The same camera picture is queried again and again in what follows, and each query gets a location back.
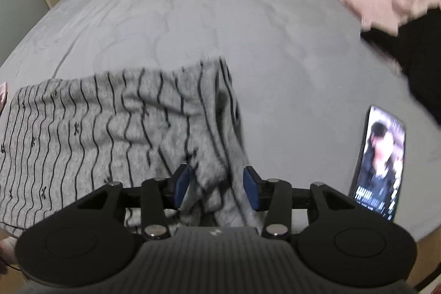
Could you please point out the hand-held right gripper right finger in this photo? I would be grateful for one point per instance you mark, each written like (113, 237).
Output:
(250, 189)

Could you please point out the light grey bed sheet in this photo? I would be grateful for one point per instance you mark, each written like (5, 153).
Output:
(293, 73)

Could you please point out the black garment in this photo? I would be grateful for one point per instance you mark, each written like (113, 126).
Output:
(422, 49)

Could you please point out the grey striped garment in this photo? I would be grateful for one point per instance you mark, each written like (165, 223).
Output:
(103, 128)

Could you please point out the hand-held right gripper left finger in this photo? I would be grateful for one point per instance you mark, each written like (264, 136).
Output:
(182, 187)

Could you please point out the smartphone with lit screen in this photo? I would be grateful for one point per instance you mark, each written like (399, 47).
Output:
(380, 163)

